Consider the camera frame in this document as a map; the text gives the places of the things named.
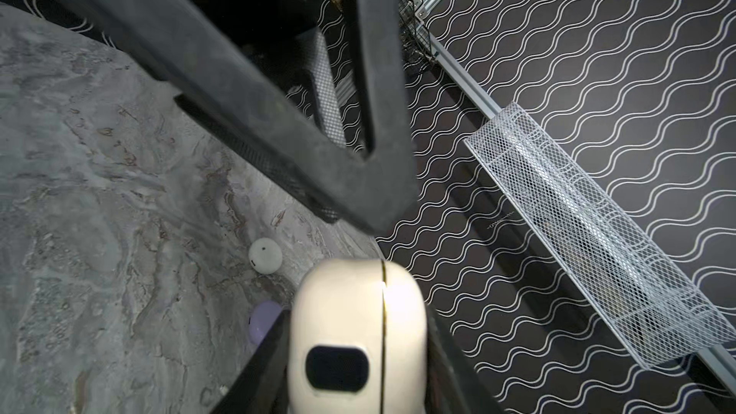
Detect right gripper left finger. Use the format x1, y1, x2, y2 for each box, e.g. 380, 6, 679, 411
211, 310, 291, 413

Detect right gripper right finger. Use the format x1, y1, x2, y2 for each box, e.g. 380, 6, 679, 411
425, 306, 503, 413

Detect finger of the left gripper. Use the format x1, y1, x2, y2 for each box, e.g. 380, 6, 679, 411
174, 94, 339, 223
59, 0, 418, 235

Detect purple round charging case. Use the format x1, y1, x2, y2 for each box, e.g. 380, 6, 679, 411
248, 300, 283, 346

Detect white round charging case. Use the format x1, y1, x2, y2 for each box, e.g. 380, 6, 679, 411
248, 238, 283, 275

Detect beige charging case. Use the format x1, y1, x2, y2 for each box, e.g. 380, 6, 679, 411
287, 259, 429, 413

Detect black wire basket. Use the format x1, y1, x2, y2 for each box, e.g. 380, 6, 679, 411
399, 0, 437, 77

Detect white wire mesh basket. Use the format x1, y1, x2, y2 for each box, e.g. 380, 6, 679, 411
465, 103, 735, 368

